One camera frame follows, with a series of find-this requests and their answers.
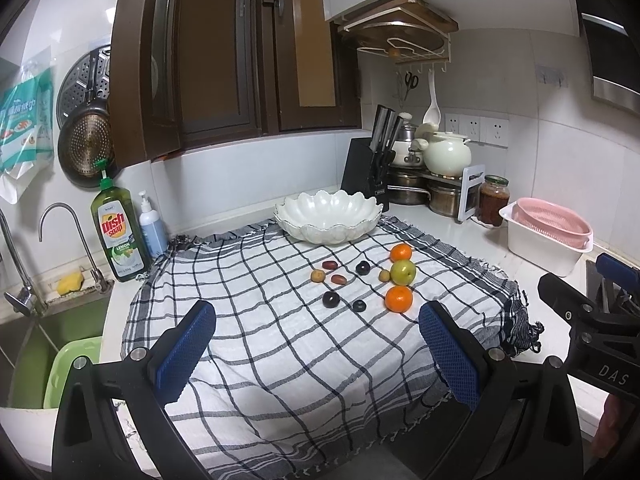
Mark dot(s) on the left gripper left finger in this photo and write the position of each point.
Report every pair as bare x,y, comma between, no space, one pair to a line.
175,355

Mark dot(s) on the brown window frame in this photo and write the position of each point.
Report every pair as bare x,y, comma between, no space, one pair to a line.
191,73

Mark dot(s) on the green apple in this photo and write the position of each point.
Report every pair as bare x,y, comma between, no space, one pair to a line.
403,272

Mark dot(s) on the chrome kitchen faucet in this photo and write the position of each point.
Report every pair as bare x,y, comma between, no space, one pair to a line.
59,220

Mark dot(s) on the white scalloped ceramic bowl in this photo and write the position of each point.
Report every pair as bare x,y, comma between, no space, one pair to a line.
328,218

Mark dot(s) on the orange tangerine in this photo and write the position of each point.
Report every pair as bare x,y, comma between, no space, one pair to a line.
399,252
398,299

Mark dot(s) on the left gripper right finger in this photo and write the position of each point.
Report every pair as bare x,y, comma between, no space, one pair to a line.
454,353

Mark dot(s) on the hanging steamer plate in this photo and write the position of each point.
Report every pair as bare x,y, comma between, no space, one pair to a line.
75,86

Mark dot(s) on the dark plum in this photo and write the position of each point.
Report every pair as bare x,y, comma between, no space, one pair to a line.
331,299
363,268

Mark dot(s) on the yellow sponge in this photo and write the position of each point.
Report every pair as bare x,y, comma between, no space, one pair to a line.
70,283

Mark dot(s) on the teal plastic bag pack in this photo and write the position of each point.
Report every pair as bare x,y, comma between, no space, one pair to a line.
26,132

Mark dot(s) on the wall cutting board rack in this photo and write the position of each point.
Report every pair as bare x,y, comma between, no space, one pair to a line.
405,31

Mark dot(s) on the blue pump soap bottle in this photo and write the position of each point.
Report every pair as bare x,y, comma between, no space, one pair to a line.
152,226

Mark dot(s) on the white plastic basin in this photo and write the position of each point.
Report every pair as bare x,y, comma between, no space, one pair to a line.
543,251

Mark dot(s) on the pink plastic colander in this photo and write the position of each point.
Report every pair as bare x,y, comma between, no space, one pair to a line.
552,220

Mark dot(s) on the green dish soap bottle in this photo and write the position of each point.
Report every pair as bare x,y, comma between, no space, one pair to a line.
118,229

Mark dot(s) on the small dark green fruit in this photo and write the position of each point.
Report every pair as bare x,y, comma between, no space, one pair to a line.
359,306

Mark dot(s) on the glass jar red sauce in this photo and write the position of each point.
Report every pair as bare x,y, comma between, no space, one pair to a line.
494,195

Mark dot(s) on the white pot with lid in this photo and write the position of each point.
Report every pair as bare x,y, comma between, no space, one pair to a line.
405,155

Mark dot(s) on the green plastic basin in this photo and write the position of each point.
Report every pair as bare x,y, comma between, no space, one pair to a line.
63,362

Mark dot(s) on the steel pot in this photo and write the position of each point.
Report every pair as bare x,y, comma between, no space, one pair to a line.
444,199
406,187

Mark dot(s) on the steel pot left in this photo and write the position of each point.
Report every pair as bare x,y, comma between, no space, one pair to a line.
406,187

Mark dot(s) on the black knife block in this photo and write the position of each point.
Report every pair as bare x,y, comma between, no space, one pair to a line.
368,159

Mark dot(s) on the wall power sockets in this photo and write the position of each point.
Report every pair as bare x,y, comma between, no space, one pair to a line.
486,130

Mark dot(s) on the white ladle spoon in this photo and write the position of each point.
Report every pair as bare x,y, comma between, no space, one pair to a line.
432,115

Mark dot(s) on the cream ceramic pot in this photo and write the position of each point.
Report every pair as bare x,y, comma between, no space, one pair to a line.
445,154

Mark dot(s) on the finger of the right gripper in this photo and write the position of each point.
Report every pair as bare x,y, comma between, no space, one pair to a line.
618,272
573,307

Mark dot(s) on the steel pot lower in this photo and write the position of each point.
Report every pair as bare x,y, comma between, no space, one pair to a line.
444,199

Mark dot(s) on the hanging frying pan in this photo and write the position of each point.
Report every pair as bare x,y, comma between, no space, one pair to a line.
84,139

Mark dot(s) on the yellow longan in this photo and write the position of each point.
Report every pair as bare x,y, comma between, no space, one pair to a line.
317,276
384,276

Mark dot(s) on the black kitchen scissors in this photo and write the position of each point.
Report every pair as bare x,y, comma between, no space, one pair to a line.
411,81

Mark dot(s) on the black white checkered cloth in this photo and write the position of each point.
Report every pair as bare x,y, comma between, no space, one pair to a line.
288,387

